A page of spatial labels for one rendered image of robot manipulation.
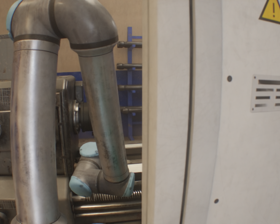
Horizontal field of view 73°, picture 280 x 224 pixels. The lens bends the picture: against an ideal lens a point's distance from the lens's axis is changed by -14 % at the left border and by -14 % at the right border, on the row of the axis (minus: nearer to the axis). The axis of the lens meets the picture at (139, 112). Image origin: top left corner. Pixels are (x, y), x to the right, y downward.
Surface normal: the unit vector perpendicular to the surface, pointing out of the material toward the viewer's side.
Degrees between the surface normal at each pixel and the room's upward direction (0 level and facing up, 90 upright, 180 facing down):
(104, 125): 111
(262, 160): 90
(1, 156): 90
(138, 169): 36
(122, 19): 90
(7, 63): 90
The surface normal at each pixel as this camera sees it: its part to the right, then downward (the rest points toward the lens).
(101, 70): 0.43, 0.46
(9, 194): 0.11, -0.73
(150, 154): -0.97, 0.05
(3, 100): 0.20, 0.19
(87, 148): -0.06, -0.86
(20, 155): -0.08, 0.02
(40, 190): 0.60, 0.04
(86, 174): -0.11, -0.63
